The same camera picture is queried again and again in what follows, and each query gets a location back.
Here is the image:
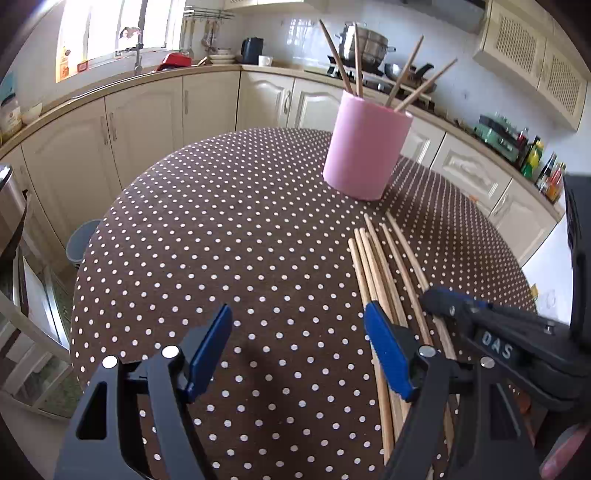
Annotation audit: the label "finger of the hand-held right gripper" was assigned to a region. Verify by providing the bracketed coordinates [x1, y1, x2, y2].
[419, 287, 572, 342]
[433, 313, 583, 412]

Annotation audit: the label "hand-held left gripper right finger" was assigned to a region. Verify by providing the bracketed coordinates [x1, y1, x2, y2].
[364, 300, 541, 480]

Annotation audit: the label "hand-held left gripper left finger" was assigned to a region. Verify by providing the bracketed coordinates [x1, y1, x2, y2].
[54, 304, 234, 480]

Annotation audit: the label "bundle of wooden chopsticks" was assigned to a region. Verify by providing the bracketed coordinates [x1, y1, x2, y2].
[347, 215, 455, 467]

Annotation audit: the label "slender wooden chopstick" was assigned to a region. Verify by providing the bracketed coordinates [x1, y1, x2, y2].
[387, 212, 459, 365]
[385, 35, 424, 109]
[394, 58, 459, 112]
[318, 18, 352, 94]
[353, 23, 365, 97]

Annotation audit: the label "pink cylindrical utensil holder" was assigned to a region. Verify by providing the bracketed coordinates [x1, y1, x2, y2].
[322, 90, 413, 201]

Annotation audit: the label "person's right hand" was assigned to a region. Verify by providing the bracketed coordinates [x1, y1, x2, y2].
[539, 422, 585, 480]

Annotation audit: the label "orange sauce bottle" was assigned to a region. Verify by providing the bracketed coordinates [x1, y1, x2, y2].
[546, 161, 566, 204]

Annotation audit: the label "dark sauce bottle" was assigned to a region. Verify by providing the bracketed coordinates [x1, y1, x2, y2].
[536, 154, 555, 192]

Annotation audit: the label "green yellow bottle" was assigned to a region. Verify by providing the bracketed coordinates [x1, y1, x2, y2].
[522, 136, 544, 181]

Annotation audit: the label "brown polka dot tablecloth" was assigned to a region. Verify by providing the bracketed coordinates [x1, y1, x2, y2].
[69, 127, 539, 480]

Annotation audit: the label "green electric grill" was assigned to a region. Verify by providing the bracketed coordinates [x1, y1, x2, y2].
[475, 114, 527, 162]

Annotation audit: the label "grey plastic bin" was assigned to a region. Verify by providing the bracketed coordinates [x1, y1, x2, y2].
[65, 219, 102, 271]

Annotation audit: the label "white metal rack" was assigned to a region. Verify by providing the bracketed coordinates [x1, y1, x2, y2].
[0, 249, 84, 418]

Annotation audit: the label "steel wok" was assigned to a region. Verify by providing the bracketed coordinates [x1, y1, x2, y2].
[384, 62, 437, 95]

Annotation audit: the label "cream lower kitchen cabinets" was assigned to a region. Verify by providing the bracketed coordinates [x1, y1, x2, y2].
[0, 69, 566, 278]

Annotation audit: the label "grey rice cooker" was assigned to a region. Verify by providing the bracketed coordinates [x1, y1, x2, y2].
[0, 164, 28, 264]

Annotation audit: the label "black gas stove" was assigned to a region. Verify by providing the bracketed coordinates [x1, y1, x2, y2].
[305, 55, 437, 114]

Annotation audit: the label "steel steamer pot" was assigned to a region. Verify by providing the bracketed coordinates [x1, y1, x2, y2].
[336, 21, 397, 65]

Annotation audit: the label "beige kitchen countertop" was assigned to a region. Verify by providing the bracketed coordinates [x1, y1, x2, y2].
[0, 62, 566, 220]

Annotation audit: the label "black electric kettle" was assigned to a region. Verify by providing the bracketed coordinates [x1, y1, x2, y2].
[241, 37, 265, 65]

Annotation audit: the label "metal sink faucet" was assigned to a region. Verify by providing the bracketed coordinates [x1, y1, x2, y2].
[119, 27, 144, 75]

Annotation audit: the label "large glass jar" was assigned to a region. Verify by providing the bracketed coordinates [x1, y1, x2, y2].
[0, 95, 23, 139]

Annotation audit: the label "kitchen window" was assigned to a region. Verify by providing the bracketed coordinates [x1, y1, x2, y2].
[55, 0, 185, 84]

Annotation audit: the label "cream upper wall cabinets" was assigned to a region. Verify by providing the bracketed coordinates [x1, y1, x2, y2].
[226, 0, 589, 132]

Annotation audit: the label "metal utensil rail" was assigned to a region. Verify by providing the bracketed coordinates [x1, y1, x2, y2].
[184, 7, 235, 21]

